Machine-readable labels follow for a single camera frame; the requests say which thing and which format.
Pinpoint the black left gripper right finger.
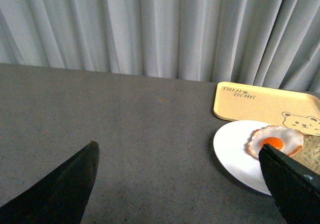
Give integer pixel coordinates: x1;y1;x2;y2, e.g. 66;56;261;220
258;143;320;224

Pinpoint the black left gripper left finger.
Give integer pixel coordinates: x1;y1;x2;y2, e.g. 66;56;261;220
0;141;100;224

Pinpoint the white round plate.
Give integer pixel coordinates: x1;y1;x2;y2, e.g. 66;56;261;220
213;120;271;195

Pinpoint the bottom bread slice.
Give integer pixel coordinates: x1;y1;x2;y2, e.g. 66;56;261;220
291;135;320;175

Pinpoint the fried egg toy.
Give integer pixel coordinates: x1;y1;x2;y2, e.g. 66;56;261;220
247;125;304;158

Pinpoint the yellow bear tray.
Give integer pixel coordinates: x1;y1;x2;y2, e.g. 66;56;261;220
213;81;320;136

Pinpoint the grey curtain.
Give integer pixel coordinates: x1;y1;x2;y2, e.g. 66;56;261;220
0;0;320;92

